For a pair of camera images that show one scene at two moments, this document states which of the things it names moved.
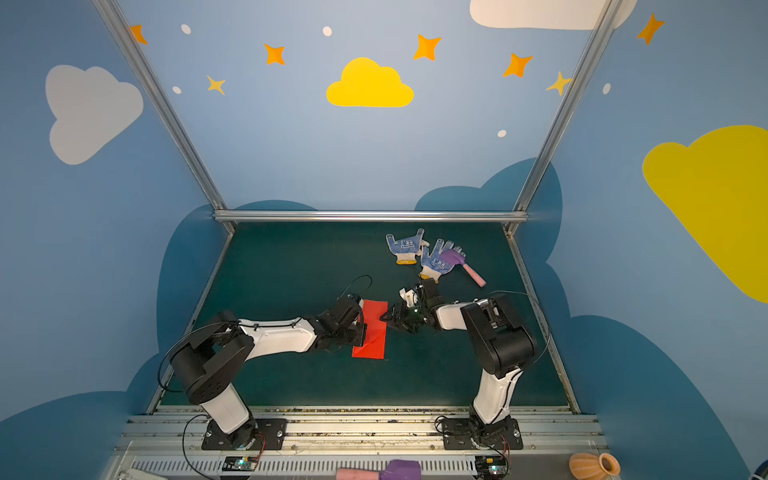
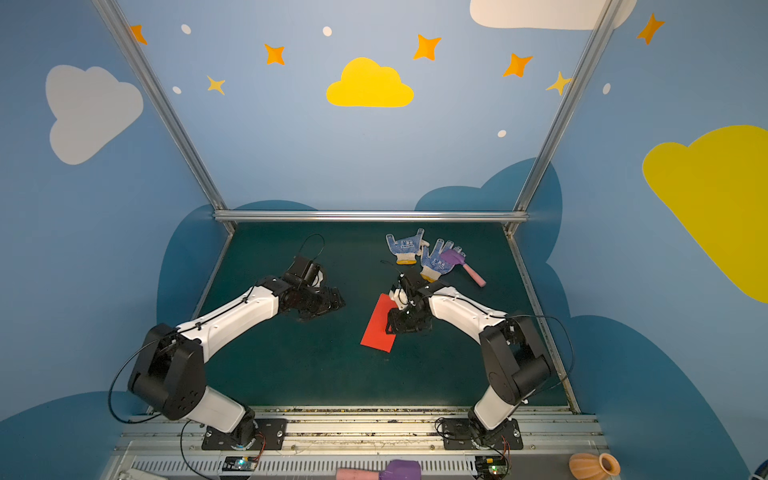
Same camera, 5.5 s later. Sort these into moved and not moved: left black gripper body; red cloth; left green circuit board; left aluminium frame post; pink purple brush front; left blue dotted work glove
Moved: red cloth; left black gripper body
Not moved: pink purple brush front; left aluminium frame post; left green circuit board; left blue dotted work glove
